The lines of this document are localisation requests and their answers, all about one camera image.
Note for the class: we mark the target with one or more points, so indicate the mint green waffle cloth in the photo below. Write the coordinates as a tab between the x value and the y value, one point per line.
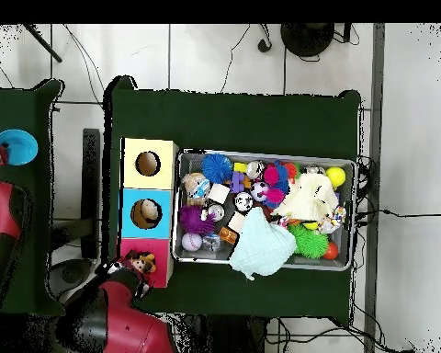
262	242

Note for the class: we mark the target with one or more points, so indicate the small tan plush toy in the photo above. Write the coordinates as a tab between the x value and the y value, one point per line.
145	263

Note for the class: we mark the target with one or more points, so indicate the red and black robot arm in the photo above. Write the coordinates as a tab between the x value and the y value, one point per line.
132	327
0	209

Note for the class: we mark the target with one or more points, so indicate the wooden box with three holes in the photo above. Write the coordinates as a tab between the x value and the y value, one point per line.
165	176

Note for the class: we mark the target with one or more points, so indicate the crushed clear plastic bottle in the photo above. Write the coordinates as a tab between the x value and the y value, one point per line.
198	187

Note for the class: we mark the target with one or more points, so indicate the blue spiky rubber ball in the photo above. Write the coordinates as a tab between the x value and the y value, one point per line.
217	168

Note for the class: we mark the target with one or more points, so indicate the purple spiky monster toy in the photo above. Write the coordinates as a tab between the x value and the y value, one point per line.
193	220

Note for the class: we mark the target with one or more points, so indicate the cream waffle cloth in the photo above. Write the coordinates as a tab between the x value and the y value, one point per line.
308	198

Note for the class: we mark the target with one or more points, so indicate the yellow smooth ball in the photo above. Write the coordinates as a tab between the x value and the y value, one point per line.
335	176

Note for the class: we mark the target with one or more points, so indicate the orange smooth ball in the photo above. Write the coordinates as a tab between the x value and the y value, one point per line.
331	251

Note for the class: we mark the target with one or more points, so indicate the black upright stand bar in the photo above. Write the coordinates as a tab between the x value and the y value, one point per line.
90	184

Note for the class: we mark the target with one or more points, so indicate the grey round stand foot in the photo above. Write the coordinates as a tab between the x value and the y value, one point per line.
68	274

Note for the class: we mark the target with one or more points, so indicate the black round stand base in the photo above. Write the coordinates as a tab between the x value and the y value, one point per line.
307	40

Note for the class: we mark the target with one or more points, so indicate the blue plastic bowl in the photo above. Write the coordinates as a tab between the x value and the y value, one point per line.
18	147

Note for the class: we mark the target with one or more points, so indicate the black slanted rod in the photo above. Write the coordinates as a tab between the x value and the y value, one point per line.
44	43

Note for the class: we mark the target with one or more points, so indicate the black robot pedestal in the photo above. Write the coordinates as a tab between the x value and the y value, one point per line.
224	334

